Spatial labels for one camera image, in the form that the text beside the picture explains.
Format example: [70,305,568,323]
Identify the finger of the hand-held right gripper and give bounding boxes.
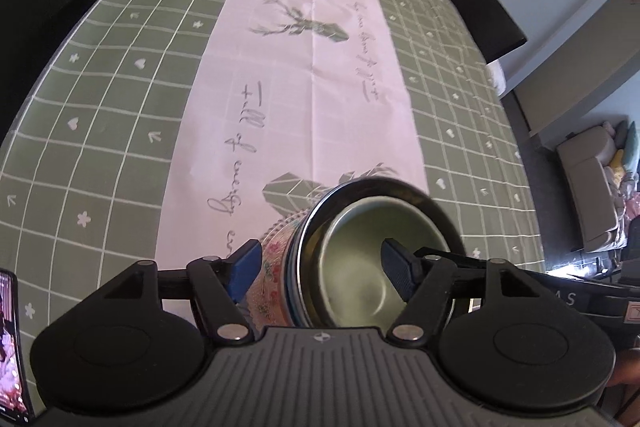
[415,245,551,286]

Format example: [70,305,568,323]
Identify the smartphone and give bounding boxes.
[0,269,36,424]

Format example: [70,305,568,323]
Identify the beige sofa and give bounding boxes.
[555,129,640,254]

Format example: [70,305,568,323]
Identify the white door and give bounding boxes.
[514,0,640,138]

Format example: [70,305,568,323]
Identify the green checked tablecloth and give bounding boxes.
[0,0,547,350]

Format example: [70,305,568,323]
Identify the yellow cushion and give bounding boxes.
[607,149,632,180]

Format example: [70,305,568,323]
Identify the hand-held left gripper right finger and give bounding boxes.
[381,237,547,345]

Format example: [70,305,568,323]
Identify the white towel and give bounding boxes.
[487,61,506,97]

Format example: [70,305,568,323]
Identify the green ceramic bowl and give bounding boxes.
[319,196,454,328]

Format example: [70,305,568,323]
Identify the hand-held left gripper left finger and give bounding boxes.
[101,239,264,345]

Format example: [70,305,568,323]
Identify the blue steel bowl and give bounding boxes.
[292,176,469,333]

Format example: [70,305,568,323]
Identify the large clear glass plate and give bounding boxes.
[238,216,307,333]

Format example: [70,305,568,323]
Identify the grey blue cushion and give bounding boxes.
[614,121,640,158]

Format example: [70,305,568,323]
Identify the person's right forearm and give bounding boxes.
[604,346,640,389]

